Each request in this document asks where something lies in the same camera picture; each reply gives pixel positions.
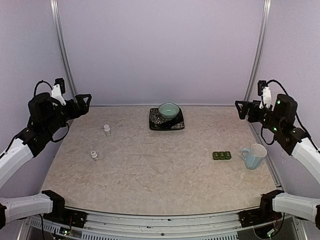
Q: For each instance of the black floral square plate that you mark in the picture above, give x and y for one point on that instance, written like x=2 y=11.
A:
x=158 y=123

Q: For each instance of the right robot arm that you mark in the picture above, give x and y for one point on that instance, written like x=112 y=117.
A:
x=296 y=143

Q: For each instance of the green three-compartment pill box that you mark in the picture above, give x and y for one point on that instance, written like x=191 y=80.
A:
x=221 y=155

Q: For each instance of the aluminium frame post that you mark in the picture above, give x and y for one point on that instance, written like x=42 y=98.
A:
x=62 y=48
x=259 y=48

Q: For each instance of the front aluminium rail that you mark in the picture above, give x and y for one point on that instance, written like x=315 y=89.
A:
x=228 y=225

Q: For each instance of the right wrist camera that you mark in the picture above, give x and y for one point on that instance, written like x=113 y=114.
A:
x=261 y=84

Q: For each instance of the celadon green bowl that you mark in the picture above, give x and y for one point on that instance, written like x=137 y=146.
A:
x=168 y=110

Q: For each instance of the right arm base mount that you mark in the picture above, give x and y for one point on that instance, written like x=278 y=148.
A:
x=253 y=217

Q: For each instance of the white pill bottle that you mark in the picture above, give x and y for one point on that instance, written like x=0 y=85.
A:
x=107 y=129
x=94 y=155

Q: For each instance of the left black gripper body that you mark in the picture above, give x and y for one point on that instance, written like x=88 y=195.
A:
x=58 y=121

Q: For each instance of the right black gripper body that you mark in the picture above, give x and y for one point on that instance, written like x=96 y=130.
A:
x=254 y=117

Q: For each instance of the light blue mug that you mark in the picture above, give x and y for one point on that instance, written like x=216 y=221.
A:
x=253 y=156

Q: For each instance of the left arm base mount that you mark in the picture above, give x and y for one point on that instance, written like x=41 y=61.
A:
x=69 y=217

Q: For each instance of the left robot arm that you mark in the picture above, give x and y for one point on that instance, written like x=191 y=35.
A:
x=47 y=116

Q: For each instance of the right aluminium frame post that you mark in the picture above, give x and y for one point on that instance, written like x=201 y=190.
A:
x=259 y=48

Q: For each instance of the left aluminium frame post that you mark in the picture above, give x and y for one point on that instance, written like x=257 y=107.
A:
x=62 y=48

